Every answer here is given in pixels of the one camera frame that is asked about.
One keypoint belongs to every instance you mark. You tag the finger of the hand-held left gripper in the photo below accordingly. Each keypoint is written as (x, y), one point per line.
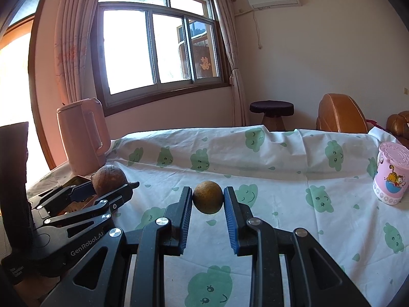
(118, 198)
(81, 191)

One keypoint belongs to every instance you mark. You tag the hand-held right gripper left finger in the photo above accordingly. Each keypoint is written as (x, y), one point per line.
(185, 220)

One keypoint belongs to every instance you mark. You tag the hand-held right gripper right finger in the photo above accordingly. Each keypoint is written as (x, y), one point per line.
(230, 220)

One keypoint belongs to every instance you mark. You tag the pink metal tin box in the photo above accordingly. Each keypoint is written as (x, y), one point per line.
(76, 178)

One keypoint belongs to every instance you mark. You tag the brown passion fruit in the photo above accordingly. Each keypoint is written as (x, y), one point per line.
(108, 179)

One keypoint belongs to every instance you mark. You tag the pink electric kettle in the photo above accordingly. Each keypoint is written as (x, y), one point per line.
(80, 137)

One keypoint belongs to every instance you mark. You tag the cloud print tablecloth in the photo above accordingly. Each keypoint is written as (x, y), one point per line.
(287, 166)

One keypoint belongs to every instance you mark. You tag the dark round stool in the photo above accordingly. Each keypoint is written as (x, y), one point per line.
(271, 107)

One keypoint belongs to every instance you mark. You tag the sliding glass window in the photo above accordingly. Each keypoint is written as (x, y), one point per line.
(127, 48)

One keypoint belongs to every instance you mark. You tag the pink patterned curtain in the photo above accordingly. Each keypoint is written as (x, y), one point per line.
(73, 38)

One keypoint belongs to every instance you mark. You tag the brown leather armchair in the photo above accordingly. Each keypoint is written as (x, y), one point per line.
(340, 113)

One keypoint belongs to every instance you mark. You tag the paper window sticker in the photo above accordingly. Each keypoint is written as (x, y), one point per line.
(204, 63)

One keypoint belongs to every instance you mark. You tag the pale tied curtain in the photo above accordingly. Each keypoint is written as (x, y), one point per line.
(231, 54)

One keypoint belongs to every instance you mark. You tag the pink cartoon cup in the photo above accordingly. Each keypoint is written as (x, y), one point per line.
(391, 172)

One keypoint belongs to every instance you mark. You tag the brown leather sofa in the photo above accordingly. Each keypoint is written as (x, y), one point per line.
(399, 124)

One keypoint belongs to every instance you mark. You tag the wooden door frame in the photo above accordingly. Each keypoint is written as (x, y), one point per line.
(38, 102)

